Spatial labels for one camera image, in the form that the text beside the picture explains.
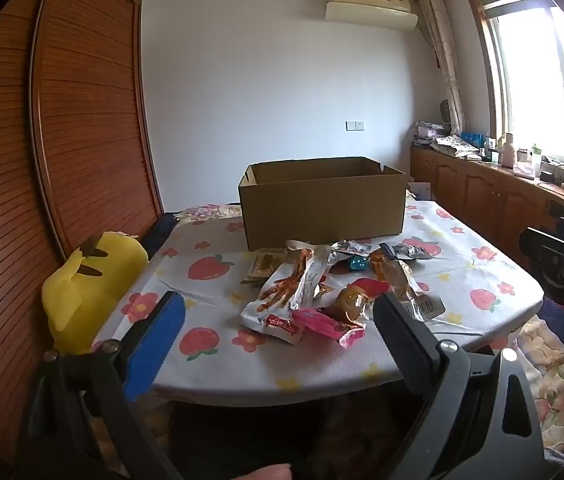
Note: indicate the wooden cabinet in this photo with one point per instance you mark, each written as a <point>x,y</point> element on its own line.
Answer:
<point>477,195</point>

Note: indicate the teal snack packet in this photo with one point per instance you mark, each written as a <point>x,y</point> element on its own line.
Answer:
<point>359,263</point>

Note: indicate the white air conditioner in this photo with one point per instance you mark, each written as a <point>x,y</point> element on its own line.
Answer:
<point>372,10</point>

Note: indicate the pink bottle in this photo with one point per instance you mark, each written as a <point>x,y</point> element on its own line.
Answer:
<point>507,150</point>

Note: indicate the floral blanket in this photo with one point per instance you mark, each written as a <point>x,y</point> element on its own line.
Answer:
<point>552,360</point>

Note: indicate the person's left hand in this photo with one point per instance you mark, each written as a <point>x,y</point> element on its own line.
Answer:
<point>274,474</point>

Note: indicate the white cream bar packet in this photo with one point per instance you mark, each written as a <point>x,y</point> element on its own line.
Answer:
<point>297,246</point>

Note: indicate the patterned curtain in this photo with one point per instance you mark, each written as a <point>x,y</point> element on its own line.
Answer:
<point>444,60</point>

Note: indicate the navy blanket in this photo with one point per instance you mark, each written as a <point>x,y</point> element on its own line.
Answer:
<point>159,235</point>

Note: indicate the wooden slatted wardrobe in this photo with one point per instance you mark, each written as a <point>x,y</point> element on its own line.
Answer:
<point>62,135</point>

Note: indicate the strawberry print tablecloth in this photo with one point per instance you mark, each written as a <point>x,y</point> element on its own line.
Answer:
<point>222,360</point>

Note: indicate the yellow plush toy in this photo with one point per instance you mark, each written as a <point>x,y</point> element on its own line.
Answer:
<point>92,290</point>

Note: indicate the brown cardboard box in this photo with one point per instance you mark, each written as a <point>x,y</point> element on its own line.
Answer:
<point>322,210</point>

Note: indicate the clutter on cabinet top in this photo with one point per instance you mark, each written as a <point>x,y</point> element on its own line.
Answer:
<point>454,147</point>

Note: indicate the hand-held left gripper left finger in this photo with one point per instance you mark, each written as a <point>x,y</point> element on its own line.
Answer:
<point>157,345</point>

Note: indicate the white wall switch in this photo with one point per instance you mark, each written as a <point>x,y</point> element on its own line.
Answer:
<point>355,125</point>

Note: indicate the pink snack packet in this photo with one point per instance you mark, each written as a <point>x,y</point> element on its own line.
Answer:
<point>322,325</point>

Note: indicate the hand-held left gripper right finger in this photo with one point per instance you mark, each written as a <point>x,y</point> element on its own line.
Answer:
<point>404,345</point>

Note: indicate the white crinkled snack packet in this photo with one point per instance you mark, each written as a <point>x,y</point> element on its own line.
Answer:
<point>282,290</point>

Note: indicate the window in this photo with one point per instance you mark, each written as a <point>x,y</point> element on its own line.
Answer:
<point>537,85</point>

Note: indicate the sesame bar packet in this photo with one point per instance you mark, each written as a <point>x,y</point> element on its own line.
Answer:
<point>262,265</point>

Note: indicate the white bottle green cap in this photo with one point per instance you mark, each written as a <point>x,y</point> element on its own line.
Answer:
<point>535,157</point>

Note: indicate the golden brown snack packet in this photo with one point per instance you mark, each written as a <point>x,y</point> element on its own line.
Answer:
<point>352,302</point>

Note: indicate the clear orange bread packet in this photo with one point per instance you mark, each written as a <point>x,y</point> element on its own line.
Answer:
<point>394,275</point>

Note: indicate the silver foil snack packet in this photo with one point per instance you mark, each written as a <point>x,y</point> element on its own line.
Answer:
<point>342,252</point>
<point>402,250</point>

